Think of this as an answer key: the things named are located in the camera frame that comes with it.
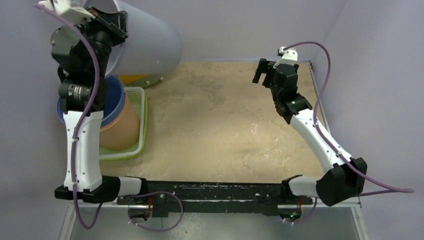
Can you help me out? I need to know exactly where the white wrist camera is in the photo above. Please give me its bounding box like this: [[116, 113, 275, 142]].
[[273, 46, 298, 69], [36, 0, 96, 24]]

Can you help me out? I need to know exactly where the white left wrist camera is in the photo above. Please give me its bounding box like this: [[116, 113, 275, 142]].
[[36, 0, 96, 24]]

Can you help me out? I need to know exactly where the large grey plastic bucket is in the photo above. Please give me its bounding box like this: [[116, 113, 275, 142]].
[[82, 0, 183, 77]]

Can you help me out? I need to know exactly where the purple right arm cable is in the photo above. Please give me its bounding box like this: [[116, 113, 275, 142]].
[[283, 41, 416, 198]]

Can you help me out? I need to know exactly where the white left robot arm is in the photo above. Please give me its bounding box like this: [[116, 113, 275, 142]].
[[51, 7, 149, 205]]

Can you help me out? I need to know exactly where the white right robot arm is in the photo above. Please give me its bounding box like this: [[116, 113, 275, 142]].
[[252, 58, 368, 207]]

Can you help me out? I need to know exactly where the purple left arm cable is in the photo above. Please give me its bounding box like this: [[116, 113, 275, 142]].
[[33, 3, 104, 230]]

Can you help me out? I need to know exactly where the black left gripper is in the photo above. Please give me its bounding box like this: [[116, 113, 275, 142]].
[[73, 5, 128, 78]]

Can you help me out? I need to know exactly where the aluminium frame rail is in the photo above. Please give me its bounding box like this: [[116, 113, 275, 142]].
[[67, 193, 362, 209]]

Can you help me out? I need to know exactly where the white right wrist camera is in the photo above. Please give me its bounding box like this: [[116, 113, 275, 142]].
[[273, 46, 298, 69]]

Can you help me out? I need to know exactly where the cream cabinet with coloured drawers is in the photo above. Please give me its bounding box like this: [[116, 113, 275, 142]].
[[117, 74, 164, 88]]

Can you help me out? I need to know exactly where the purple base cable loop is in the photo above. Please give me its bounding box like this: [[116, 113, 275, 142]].
[[127, 192, 184, 233]]

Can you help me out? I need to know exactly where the orange plastic bucket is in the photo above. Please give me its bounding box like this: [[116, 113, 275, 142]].
[[99, 97, 141, 151]]

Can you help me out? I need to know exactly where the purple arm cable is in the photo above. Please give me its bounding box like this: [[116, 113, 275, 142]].
[[33, 3, 104, 230], [283, 41, 416, 198]]

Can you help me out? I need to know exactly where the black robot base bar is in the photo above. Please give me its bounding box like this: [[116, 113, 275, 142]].
[[117, 180, 313, 218]]

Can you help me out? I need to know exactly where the pale green perforated basket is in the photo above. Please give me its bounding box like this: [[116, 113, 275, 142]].
[[99, 87, 147, 161]]

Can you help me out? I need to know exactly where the blue plastic bucket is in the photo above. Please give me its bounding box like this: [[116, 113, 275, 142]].
[[56, 76, 125, 127]]

